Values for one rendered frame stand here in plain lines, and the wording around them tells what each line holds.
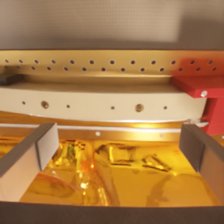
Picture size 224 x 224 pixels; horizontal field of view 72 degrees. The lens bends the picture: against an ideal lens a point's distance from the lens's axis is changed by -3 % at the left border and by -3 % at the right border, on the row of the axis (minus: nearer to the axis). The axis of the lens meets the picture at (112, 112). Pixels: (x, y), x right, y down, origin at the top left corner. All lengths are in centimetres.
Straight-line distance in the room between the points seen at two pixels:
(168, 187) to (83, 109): 31
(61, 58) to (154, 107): 17
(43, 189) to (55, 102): 35
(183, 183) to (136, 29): 37
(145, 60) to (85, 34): 10
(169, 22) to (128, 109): 13
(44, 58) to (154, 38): 17
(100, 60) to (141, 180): 32
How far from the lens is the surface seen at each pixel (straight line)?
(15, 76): 36
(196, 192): 50
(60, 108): 28
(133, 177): 45
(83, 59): 27
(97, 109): 26
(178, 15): 24
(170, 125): 40
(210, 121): 30
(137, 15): 23
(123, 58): 26
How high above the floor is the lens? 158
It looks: 27 degrees up
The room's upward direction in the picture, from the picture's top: 180 degrees clockwise
